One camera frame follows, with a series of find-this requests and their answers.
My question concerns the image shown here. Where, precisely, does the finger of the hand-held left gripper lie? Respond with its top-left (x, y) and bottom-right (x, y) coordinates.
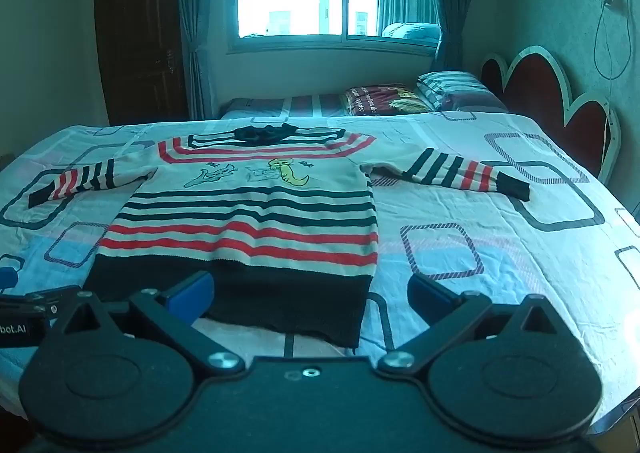
top-left (0, 267), bottom-right (22, 294)
top-left (0, 286), bottom-right (84, 318)

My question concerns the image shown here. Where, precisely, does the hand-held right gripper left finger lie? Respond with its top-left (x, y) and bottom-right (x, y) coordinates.
top-left (50, 270), bottom-right (246, 377)

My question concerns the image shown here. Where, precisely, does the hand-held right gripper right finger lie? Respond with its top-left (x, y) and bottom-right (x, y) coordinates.
top-left (377, 274), bottom-right (572, 375)

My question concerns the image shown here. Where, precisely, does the striped dinosaur sweater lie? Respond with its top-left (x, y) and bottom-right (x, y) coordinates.
top-left (27, 123), bottom-right (532, 355)

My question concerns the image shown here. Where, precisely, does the white patterned bed sheet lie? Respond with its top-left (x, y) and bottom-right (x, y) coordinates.
top-left (0, 110), bottom-right (640, 434)

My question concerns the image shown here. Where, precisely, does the red printed pillow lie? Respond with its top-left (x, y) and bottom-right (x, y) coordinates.
top-left (344, 84), bottom-right (434, 116)

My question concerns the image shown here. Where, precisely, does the striped pillow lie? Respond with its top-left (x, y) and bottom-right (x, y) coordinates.
top-left (416, 70), bottom-right (502, 112)

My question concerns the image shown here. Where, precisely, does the red and white headboard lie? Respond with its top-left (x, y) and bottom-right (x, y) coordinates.
top-left (480, 45), bottom-right (622, 184)

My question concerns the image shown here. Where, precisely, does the light blue bedding bundle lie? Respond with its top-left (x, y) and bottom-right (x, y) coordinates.
top-left (382, 22), bottom-right (444, 42)

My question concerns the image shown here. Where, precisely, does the dark wooden door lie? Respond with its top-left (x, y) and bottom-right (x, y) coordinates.
top-left (95, 0), bottom-right (192, 126)

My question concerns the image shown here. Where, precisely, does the dark hanging cable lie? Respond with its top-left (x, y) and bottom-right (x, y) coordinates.
top-left (593, 0), bottom-right (633, 168)

